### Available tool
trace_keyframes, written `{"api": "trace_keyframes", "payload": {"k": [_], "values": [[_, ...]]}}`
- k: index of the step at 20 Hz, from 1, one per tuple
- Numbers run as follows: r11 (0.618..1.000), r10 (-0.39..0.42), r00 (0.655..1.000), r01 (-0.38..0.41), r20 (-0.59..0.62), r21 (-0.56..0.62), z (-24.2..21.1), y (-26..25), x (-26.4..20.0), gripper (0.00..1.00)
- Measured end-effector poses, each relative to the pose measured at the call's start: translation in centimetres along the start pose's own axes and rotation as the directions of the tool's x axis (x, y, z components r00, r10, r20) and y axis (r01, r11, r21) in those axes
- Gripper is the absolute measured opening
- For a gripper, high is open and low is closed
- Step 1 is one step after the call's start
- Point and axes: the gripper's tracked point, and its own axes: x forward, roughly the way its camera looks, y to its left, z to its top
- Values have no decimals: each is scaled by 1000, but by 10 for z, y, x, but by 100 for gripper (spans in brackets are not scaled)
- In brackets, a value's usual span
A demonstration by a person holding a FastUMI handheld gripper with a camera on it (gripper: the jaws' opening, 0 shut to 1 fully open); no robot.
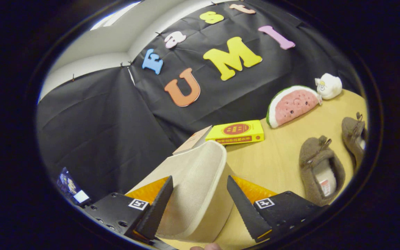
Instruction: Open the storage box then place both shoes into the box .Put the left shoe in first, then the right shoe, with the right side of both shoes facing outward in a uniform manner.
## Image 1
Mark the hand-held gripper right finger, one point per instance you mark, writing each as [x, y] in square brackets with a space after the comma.
[245, 208]

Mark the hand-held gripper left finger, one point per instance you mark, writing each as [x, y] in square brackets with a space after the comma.
[158, 208]

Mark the beige fabric storage box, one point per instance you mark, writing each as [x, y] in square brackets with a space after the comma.
[200, 180]

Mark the brown fuzzy shoe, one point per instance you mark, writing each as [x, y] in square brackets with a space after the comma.
[311, 152]
[351, 130]

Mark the yellow book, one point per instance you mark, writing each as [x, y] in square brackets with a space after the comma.
[234, 133]

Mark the beige book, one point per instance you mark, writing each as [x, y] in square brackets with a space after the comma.
[194, 140]

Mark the computer monitor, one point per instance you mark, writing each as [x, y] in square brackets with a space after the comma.
[69, 185]

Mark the black backdrop cloth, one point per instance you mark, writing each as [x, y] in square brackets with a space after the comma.
[116, 121]

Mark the watermelon slice plush toy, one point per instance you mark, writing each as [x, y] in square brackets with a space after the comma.
[290, 107]

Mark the white plush toy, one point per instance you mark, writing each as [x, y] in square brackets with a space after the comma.
[330, 86]

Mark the ceiling light panel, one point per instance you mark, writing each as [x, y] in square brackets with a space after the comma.
[115, 15]

